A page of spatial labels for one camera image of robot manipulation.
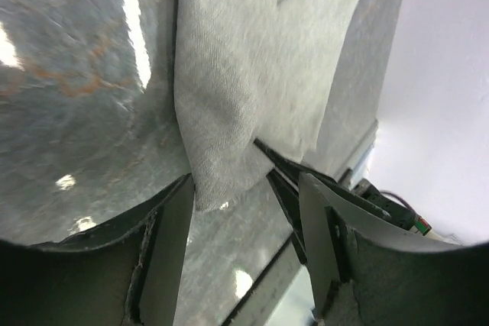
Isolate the grey-green cloth napkin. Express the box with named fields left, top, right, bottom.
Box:
left=174, top=0, right=361, bottom=211

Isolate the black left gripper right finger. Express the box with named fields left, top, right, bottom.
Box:
left=299, top=174, right=488, bottom=325

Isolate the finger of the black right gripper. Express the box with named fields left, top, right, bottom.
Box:
left=254, top=139, right=392, bottom=265

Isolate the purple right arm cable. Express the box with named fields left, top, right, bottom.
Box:
left=380, top=190, right=416, bottom=215

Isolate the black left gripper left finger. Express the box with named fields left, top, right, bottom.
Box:
left=1, top=175, right=194, bottom=326

